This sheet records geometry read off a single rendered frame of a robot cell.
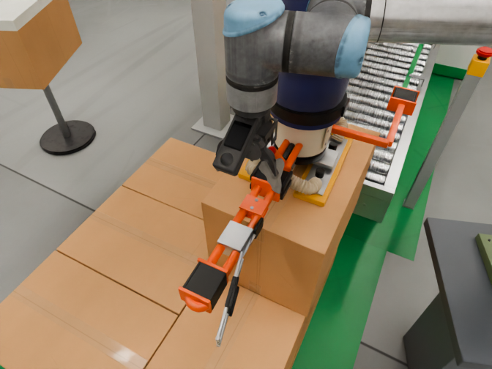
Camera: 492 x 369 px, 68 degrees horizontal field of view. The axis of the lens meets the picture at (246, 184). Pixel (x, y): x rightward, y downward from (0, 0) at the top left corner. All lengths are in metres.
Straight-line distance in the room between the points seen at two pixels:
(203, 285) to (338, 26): 0.54
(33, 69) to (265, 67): 1.97
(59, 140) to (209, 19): 1.45
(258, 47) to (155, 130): 2.45
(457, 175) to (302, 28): 2.44
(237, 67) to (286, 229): 0.58
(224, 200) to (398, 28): 0.68
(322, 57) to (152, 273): 1.11
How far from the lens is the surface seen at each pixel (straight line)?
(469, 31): 0.74
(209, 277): 0.80
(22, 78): 2.53
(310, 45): 0.57
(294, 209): 1.11
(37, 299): 1.58
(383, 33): 0.71
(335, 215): 1.11
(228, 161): 0.64
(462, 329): 1.28
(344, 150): 1.30
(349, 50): 0.57
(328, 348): 1.94
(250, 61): 0.59
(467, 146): 3.22
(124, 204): 1.72
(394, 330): 2.06
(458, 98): 2.06
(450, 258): 1.40
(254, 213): 0.90
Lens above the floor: 1.79
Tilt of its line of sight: 47 degrees down
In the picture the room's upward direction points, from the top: straight up
